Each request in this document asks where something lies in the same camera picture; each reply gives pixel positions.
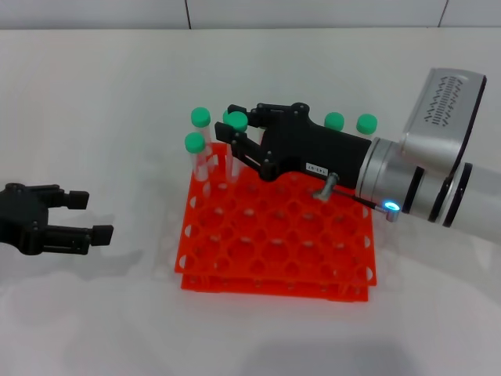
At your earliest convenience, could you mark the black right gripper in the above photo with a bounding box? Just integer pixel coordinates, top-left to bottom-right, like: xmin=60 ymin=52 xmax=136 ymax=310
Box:
xmin=214 ymin=102 xmax=373 ymax=187

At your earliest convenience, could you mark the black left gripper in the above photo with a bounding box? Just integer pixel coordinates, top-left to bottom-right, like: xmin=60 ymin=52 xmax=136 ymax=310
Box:
xmin=0 ymin=183 xmax=115 ymax=256

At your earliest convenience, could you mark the orange test tube rack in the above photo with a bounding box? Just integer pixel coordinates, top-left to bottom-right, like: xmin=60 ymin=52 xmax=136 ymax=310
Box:
xmin=174 ymin=143 xmax=380 ymax=303

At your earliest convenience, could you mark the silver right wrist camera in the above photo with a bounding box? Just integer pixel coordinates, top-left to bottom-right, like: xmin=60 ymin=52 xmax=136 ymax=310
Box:
xmin=398 ymin=68 xmax=488 ymax=175

